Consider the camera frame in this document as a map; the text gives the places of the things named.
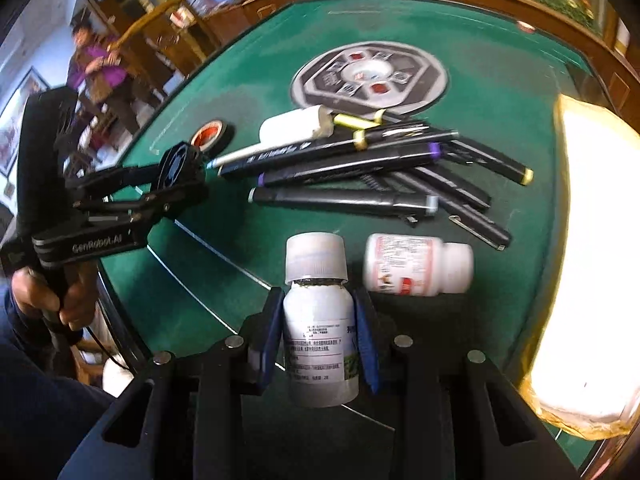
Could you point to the white bottle with label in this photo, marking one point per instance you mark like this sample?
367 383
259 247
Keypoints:
320 328

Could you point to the black marker yellow cap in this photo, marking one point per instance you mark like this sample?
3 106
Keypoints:
465 151

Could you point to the black fineliner pen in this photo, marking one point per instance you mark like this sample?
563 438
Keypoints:
446 181

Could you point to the person in purple top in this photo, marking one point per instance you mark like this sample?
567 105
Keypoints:
99 70

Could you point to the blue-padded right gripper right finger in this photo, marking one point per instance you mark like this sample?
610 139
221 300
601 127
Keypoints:
367 336

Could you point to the black marker purple band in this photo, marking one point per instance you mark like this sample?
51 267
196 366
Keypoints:
354 165

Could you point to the wooden chair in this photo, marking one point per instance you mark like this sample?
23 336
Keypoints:
174 34

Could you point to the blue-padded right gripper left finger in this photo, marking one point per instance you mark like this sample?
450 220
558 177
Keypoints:
265 338

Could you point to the black marker grey cap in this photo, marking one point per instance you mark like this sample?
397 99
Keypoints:
378 203

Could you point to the white plastic cylinder tube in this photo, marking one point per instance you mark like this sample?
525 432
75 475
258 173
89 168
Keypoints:
296 126

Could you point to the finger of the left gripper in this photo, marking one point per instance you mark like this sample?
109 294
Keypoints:
160 202
110 180

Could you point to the operator left hand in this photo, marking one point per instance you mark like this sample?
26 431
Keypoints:
77 310

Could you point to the white bottle red label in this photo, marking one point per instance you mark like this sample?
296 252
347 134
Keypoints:
418 266

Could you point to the yellow barrel pen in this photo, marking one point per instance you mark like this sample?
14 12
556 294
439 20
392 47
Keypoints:
353 122

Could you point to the yellow-edged white cardboard box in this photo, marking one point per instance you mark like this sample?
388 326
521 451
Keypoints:
583 376

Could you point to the black tape roll red core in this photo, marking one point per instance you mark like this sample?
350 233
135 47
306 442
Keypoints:
213 137

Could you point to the black marker gold band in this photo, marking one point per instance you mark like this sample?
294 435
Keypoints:
291 155

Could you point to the octagonal mahjong table control panel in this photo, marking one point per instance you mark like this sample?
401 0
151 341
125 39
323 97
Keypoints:
367 76

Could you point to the black spool reel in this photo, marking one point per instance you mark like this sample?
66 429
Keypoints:
182 174

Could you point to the black clip pen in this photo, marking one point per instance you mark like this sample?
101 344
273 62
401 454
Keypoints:
461 214

